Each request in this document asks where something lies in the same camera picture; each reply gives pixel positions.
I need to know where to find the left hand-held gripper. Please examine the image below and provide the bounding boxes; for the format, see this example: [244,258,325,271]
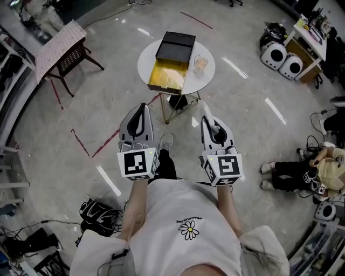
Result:
[116,103,160,182]

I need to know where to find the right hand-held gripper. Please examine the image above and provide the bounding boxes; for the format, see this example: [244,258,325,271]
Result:
[198,115,244,187]

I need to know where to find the black and gold box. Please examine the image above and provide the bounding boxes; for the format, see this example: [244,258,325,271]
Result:
[147,31,196,96]

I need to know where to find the person's right forearm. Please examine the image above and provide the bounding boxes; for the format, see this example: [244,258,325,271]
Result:
[214,184,243,238]

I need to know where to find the person's left forearm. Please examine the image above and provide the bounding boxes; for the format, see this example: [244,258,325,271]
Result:
[118,177,149,241]

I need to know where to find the person's white shoe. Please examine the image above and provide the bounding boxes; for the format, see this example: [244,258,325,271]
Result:
[158,133,174,151]

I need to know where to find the black bag under table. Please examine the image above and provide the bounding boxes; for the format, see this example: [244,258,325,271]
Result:
[168,94,189,110]

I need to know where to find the person's black trouser leg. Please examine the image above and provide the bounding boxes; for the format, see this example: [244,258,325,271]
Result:
[155,149,178,180]

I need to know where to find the round white side table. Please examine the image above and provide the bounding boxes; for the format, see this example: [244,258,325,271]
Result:
[137,38,216,125]

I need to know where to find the clear glass cup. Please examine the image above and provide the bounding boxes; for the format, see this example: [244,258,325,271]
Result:
[194,54,210,75]

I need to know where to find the white pet carrier backpack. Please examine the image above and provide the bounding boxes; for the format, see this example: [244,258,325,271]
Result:
[260,41,288,72]
[278,52,303,81]
[314,201,338,222]

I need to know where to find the black and white backpack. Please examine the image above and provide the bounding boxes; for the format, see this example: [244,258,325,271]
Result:
[79,197,121,237]

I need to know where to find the wooden table with patterned cloth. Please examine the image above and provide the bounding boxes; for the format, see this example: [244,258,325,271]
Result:
[34,20,105,98]

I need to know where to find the person's white flower t-shirt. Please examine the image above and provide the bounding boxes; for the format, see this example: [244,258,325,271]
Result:
[69,178,291,276]

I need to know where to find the black round bag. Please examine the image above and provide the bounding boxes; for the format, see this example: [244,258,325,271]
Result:
[259,22,288,51]

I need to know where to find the black clip-on device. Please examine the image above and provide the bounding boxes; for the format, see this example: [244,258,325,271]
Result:
[111,249,130,261]

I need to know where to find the white metal shelf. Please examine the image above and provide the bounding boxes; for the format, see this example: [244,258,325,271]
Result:
[0,23,38,217]

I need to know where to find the white desk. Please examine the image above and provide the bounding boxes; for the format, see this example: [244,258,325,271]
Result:
[284,19,328,81]

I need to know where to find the grey storage shelf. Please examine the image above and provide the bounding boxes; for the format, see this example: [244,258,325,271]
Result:
[287,217,345,276]

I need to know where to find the black bags pile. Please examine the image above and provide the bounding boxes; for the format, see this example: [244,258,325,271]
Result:
[2,227,63,260]

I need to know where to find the black metal stool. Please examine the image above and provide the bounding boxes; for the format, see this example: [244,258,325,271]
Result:
[33,250,72,276]

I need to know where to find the black floor cable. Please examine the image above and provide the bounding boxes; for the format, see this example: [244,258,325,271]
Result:
[82,2,134,29]

